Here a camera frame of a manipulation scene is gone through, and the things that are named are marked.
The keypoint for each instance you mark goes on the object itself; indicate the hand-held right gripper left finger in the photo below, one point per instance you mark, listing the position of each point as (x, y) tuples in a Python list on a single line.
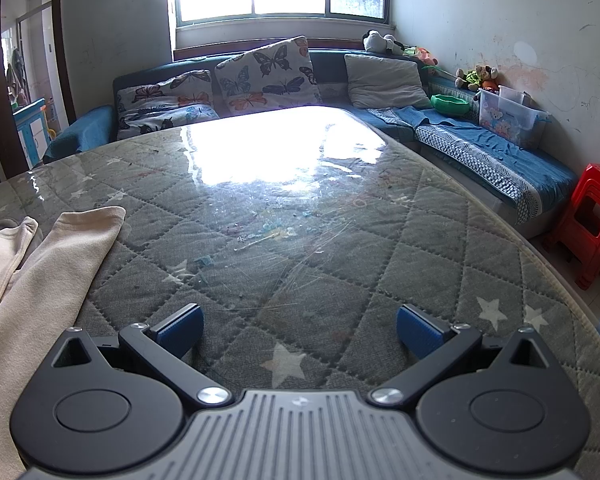
[(181, 327)]

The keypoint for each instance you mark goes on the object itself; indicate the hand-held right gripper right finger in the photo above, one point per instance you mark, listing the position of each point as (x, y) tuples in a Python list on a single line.
[(417, 331)]

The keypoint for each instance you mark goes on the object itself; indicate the cream sweatshirt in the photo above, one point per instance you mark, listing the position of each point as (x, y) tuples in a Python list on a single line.
[(40, 280)]

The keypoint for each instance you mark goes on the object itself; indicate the hanging clothes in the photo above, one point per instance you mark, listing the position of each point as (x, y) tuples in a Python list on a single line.
[(16, 75)]

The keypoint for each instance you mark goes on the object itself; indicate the blue patterned sofa cover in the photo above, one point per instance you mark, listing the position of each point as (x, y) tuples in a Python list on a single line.
[(490, 155)]

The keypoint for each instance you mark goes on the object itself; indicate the butterfly print pillow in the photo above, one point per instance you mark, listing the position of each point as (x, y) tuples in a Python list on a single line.
[(265, 75), (170, 87), (165, 120)]

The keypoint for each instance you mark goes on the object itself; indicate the red plastic stool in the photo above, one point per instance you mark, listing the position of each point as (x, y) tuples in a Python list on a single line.
[(595, 200)]

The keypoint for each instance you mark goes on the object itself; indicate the green plastic bowl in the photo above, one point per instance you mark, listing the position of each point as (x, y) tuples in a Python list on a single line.
[(450, 105)]

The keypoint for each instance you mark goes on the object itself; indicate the clear plastic storage box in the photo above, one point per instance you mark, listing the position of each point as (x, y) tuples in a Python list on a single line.
[(510, 117)]

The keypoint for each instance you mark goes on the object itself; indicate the blue and white cabinet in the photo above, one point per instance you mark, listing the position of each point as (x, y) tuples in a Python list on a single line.
[(30, 132)]

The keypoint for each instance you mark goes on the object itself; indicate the grey pillow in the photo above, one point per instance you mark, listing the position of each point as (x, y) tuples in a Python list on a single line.
[(385, 80)]

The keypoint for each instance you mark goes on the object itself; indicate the green plush toy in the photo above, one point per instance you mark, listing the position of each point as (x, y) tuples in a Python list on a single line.
[(467, 80)]

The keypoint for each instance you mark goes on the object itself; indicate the brown plush toy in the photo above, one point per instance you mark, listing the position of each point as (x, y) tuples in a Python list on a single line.
[(489, 79)]

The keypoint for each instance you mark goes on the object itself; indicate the orange toy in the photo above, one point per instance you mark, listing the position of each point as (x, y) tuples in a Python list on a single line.
[(426, 56)]

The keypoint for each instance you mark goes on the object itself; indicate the dark blue corner sofa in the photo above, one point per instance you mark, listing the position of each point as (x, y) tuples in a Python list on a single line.
[(330, 66)]

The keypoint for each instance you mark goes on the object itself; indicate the black and white plush toy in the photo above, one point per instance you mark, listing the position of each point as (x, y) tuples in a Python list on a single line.
[(380, 42)]

